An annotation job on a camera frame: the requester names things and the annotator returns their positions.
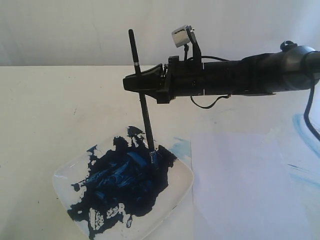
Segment white plate with blue paint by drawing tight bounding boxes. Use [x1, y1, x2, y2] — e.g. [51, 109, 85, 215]
[52, 126, 194, 240]

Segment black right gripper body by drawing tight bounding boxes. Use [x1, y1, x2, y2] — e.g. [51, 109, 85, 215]
[156, 56, 240, 104]

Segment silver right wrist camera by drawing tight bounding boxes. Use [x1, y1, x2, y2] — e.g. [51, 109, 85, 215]
[171, 25, 193, 48]

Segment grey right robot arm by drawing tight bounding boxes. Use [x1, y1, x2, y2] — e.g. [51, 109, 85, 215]
[139, 42, 320, 103]

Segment black paintbrush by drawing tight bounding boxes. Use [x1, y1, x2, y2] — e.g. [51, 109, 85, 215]
[128, 29, 159, 175]

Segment white sheet of paper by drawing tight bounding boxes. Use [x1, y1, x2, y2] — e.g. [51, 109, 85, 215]
[191, 131, 320, 240]

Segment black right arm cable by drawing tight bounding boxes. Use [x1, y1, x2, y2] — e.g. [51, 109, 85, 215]
[183, 44, 320, 141]

